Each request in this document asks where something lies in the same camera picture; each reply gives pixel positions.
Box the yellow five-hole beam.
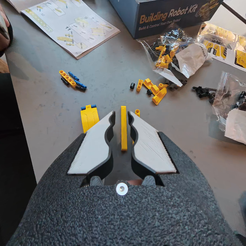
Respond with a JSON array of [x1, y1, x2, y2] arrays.
[[59, 70, 77, 88]]

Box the clear bag of black pins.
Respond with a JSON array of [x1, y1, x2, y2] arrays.
[[211, 71, 246, 144]]

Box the yellow angled brick assembly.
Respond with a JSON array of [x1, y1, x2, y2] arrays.
[[143, 78, 169, 106]]

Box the yellow curved panel, blue pin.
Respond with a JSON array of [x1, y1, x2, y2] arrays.
[[80, 104, 100, 133]]

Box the person's dark trousers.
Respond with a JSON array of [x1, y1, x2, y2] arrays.
[[0, 73, 38, 246]]

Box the long smooth yellow beam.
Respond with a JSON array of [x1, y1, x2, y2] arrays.
[[121, 106, 128, 152]]

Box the person's left forearm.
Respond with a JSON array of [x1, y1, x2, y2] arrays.
[[0, 3, 14, 57]]

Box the blue cardboard kit box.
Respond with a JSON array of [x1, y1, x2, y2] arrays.
[[109, 0, 224, 40]]

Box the grey brick connector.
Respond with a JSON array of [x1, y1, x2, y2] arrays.
[[167, 79, 188, 91]]

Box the clear bag of yellow parts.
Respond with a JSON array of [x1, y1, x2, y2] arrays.
[[136, 27, 212, 87]]

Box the grey desk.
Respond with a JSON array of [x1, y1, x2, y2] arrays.
[[5, 0, 246, 237]]

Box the instruction booklet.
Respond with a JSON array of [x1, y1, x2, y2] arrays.
[[6, 0, 121, 60]]

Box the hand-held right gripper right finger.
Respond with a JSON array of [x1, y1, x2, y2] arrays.
[[127, 111, 177, 182]]

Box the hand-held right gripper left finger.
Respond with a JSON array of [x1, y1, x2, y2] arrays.
[[67, 111, 116, 179]]

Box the long yellow beam with holes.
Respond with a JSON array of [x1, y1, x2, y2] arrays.
[[132, 109, 141, 145]]

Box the yellow and black sticker sheet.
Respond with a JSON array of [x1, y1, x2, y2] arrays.
[[197, 22, 246, 69]]

